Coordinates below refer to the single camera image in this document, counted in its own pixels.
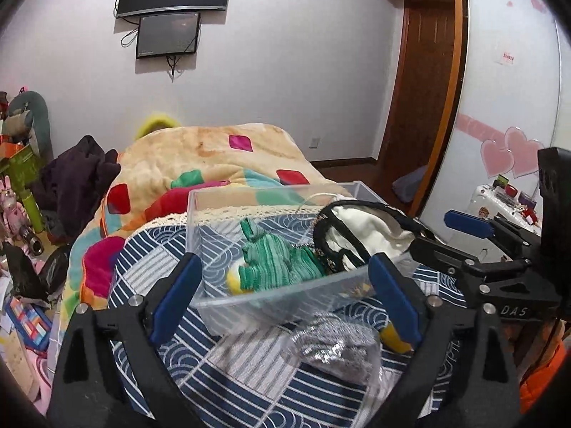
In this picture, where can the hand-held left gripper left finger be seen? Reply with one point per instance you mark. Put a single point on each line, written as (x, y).
(175, 293)

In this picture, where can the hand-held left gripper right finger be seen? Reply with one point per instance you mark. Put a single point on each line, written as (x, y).
(395, 296)

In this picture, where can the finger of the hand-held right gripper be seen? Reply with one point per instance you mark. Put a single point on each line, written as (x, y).
(446, 256)
(468, 225)

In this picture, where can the white bag with black trim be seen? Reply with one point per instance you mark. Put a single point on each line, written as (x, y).
(370, 232)

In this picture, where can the grey glittery cloth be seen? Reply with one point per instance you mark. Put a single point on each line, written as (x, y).
(337, 343)

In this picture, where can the transparent plastic storage box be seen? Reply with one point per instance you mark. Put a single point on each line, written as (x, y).
(276, 310)

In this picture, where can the green striped sock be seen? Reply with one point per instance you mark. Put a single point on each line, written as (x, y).
(272, 256)

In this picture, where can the person's right forearm orange sleeve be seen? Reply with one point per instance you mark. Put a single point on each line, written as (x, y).
(546, 365)

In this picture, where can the white plastic toy set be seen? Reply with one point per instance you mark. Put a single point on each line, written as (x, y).
(490, 200)

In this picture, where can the yellow plush toy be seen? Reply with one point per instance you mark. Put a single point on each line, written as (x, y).
(395, 341)

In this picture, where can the grey floor cushion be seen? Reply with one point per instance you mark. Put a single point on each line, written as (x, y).
(410, 185)

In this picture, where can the pink heart stickers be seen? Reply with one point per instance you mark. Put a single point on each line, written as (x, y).
(513, 154)

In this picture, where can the blue white patterned bedspread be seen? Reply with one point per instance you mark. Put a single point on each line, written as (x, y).
(250, 388)

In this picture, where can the white wardrobe sliding door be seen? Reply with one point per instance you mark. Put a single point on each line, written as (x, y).
(504, 89)

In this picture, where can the brown wooden door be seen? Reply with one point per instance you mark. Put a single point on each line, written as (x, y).
(419, 98)

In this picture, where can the black plastic bag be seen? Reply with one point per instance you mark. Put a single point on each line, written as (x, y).
(40, 272)

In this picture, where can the colourful patterned fleece blanket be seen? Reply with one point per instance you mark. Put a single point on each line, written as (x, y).
(178, 156)

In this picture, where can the colourful flat box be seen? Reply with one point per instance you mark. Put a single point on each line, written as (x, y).
(29, 323)

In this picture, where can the dark purple cloth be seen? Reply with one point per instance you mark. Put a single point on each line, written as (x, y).
(76, 178)

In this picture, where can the white paper note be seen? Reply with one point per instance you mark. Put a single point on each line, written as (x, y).
(509, 57)

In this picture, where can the green tube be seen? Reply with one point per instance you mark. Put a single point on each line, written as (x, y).
(32, 207)

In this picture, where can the yellow green plush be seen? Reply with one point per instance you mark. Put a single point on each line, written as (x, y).
(156, 124)

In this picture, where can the pink bunny toy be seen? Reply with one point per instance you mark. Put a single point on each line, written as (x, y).
(13, 209)

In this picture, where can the green cardboard box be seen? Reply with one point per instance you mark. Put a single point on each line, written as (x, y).
(20, 165)

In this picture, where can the grey plush toy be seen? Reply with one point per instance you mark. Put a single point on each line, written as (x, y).
(31, 116)

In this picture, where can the white wall socket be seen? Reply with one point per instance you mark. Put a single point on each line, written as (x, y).
(314, 141)

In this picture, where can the small black wall monitor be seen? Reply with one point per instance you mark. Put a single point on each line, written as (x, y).
(167, 35)

